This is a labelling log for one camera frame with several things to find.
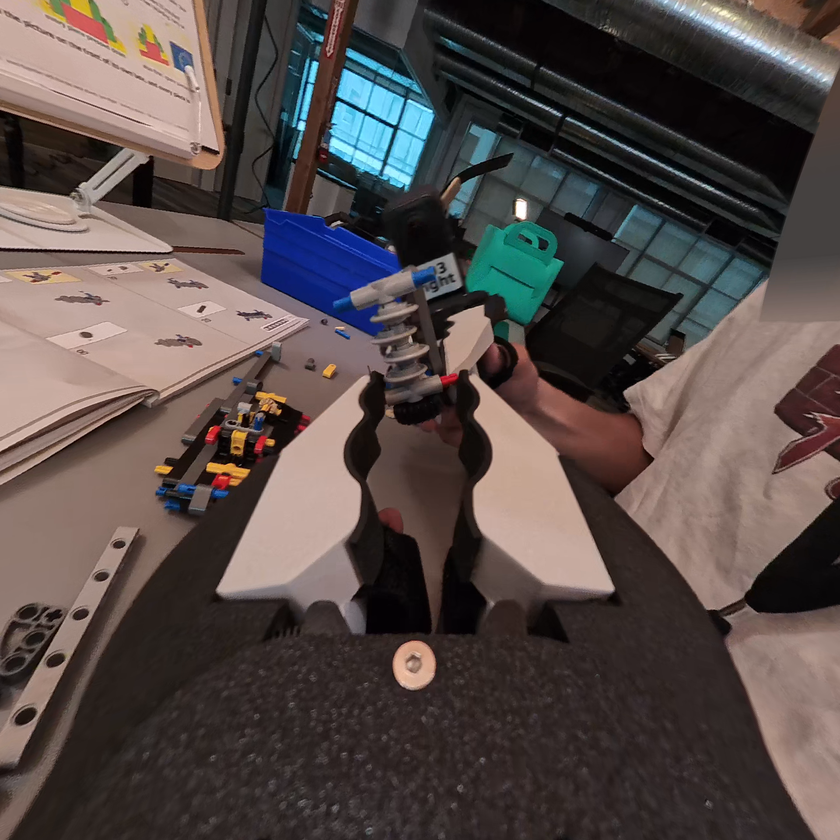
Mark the dark grey lego beam assembly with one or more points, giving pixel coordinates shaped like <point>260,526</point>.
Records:
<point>400,354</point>

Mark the person's right hand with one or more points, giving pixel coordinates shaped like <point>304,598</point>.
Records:
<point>518,400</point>

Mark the dark grey lego triangle piece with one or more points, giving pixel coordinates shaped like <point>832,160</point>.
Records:
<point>19,646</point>

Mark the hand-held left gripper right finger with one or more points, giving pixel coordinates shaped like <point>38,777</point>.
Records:
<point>538,525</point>

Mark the person's right forearm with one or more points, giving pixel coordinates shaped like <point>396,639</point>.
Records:
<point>590,439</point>

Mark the person's left hand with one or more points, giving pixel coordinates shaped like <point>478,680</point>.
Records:
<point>392,520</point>

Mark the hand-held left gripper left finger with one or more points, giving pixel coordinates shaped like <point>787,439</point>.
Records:
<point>302,525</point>

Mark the lego instruction booklet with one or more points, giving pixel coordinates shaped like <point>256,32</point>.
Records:
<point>98,354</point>

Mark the blue plastic bin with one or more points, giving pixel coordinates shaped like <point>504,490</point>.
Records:
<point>315,269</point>

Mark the silver ventilation duct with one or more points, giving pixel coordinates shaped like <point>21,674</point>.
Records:
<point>722,46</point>

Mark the black metal post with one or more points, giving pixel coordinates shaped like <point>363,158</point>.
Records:
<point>239,98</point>

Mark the wooden post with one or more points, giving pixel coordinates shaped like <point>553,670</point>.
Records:
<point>321,98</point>

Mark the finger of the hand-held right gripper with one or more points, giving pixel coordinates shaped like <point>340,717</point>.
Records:
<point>469,341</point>

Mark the wooden board with task sheet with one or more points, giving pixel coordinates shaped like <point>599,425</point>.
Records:
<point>98,72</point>

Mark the white printed t-shirt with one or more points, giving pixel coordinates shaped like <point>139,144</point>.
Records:
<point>722,459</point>

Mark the long light grey lego beam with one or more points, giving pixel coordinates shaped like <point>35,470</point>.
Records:
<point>65,636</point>

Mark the lego chassis assembly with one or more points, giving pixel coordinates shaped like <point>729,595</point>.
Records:
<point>236,433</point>

